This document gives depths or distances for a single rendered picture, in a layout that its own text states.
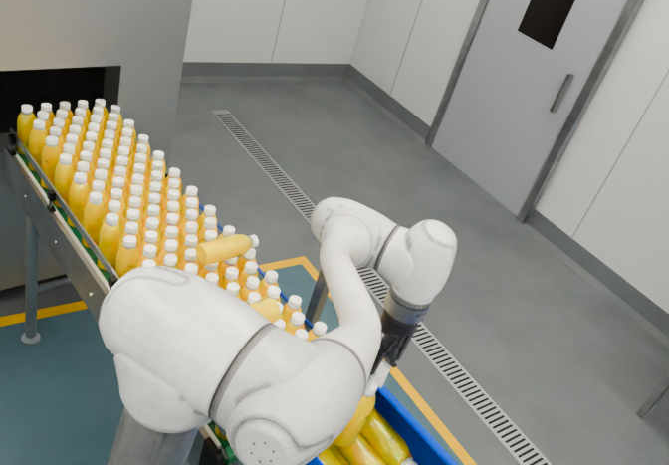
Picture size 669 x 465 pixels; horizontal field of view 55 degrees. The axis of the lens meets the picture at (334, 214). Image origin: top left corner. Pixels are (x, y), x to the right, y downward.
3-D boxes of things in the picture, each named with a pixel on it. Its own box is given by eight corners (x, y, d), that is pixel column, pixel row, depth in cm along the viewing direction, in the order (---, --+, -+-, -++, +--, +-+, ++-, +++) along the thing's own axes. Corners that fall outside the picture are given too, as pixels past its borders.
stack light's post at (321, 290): (261, 472, 269) (328, 274, 210) (256, 464, 271) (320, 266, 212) (269, 467, 271) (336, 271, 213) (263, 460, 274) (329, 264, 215)
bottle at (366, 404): (321, 429, 154) (346, 381, 144) (342, 417, 159) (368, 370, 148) (338, 452, 151) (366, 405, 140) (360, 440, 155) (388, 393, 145)
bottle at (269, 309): (283, 323, 182) (227, 343, 170) (269, 320, 188) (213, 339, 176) (279, 298, 182) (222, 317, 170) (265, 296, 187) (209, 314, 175)
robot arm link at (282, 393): (385, 359, 79) (294, 303, 82) (329, 438, 62) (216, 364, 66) (344, 436, 83) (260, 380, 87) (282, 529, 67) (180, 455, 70)
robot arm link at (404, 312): (443, 298, 129) (432, 320, 132) (411, 270, 134) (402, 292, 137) (412, 311, 123) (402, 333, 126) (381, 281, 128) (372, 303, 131)
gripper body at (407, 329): (401, 329, 126) (387, 360, 131) (429, 317, 132) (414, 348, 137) (376, 305, 131) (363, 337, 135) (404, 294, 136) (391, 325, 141)
